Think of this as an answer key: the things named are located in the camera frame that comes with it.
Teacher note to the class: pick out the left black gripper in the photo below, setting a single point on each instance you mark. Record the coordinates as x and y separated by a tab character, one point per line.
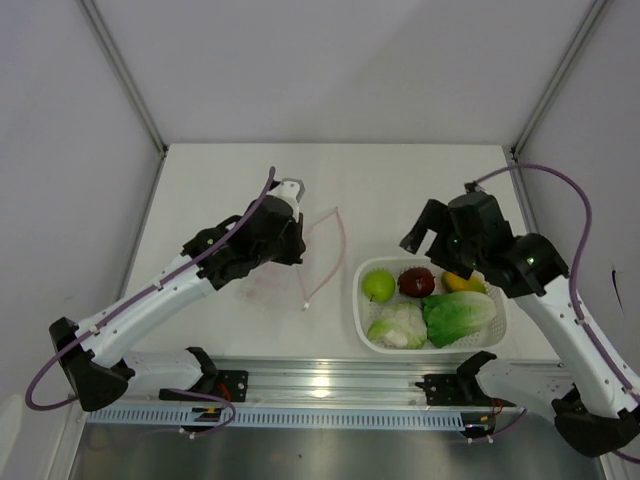
298	245

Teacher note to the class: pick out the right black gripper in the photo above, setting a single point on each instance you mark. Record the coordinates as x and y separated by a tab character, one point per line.
436	217

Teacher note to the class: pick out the clear pink zip top bag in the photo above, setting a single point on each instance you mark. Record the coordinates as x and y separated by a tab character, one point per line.
275	288

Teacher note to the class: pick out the green lettuce leaf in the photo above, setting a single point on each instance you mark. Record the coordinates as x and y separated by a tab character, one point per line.
451	317

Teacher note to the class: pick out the pale green cabbage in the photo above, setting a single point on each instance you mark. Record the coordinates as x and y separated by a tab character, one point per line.
399	326

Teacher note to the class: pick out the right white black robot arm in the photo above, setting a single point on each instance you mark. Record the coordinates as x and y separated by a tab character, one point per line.
599	412

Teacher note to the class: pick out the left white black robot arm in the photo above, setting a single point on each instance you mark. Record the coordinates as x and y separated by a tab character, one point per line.
96	353

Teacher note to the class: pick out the yellow orange mango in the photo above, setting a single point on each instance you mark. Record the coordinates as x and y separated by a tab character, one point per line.
453	283

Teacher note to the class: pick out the red apple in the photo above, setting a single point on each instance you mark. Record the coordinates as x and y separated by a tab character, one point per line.
417	282

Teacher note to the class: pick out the green apple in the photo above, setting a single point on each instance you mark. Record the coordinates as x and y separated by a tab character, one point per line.
378	286

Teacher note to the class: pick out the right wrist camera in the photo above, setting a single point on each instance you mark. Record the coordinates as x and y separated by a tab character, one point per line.
473	186

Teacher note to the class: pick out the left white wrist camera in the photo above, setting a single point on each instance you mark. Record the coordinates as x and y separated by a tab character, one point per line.
291	192

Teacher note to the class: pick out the aluminium mounting rail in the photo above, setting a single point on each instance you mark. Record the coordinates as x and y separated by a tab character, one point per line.
310	383

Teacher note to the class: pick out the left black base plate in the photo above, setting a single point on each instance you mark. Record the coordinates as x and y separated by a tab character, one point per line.
231	385

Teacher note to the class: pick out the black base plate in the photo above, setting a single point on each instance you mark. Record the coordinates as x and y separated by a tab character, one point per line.
452	390
231	385

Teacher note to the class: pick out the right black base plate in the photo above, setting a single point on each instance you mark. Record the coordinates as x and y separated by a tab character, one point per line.
452	390

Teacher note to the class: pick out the white slotted cable duct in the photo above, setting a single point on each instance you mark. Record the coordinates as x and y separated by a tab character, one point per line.
244	416

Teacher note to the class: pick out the right aluminium frame post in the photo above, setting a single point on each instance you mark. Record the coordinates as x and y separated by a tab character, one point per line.
568	60

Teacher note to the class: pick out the aluminium frame post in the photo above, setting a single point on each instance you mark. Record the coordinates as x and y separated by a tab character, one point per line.
568	60
118	65

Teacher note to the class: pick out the left aluminium frame post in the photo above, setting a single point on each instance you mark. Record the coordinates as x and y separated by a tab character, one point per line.
118	65

